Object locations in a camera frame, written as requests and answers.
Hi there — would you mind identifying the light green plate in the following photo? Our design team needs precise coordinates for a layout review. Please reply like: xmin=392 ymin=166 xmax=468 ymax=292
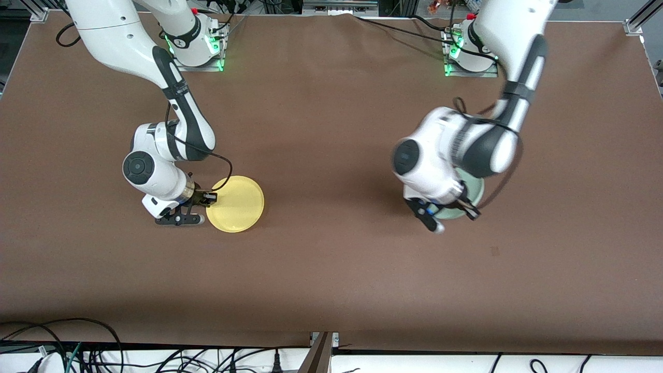
xmin=434 ymin=173 xmax=486 ymax=221

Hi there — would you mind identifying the yellow plate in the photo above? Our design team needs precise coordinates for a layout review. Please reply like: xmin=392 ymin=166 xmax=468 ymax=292
xmin=206 ymin=176 xmax=265 ymax=233

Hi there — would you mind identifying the brown table mat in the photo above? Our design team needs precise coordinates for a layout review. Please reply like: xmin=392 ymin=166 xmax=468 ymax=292
xmin=0 ymin=10 xmax=663 ymax=349

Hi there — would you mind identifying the aluminium profile beam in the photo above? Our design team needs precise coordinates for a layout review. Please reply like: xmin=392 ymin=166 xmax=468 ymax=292
xmin=297 ymin=332 xmax=335 ymax=373

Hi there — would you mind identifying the black box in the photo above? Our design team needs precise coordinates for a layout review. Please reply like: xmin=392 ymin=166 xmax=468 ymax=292
xmin=380 ymin=0 xmax=419 ymax=17

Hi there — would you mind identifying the grey metal box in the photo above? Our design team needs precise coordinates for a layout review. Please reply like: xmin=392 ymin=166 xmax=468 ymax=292
xmin=302 ymin=0 xmax=379 ymax=17

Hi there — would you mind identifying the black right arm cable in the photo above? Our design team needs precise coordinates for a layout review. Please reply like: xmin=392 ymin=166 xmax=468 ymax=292
xmin=55 ymin=21 xmax=234 ymax=194

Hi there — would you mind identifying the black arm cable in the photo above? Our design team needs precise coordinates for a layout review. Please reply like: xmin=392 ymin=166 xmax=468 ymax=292
xmin=452 ymin=96 xmax=524 ymax=209
xmin=55 ymin=21 xmax=234 ymax=194

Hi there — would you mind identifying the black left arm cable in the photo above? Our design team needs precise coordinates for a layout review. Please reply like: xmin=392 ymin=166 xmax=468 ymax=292
xmin=452 ymin=96 xmax=524 ymax=209

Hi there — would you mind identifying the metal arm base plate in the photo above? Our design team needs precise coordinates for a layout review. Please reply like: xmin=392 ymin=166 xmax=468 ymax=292
xmin=170 ymin=21 xmax=229 ymax=73
xmin=442 ymin=25 xmax=501 ymax=79

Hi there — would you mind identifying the looped black cable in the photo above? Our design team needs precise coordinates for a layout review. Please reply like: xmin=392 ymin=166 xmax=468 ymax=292
xmin=0 ymin=318 xmax=124 ymax=373

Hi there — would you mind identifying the small silver bracket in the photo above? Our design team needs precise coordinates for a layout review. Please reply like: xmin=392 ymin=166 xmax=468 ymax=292
xmin=309 ymin=332 xmax=340 ymax=349

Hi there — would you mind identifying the long black cable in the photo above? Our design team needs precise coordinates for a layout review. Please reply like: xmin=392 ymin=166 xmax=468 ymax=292
xmin=355 ymin=16 xmax=452 ymax=44

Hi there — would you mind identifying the green cable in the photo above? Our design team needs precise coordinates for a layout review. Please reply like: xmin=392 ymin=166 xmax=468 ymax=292
xmin=66 ymin=342 xmax=83 ymax=373

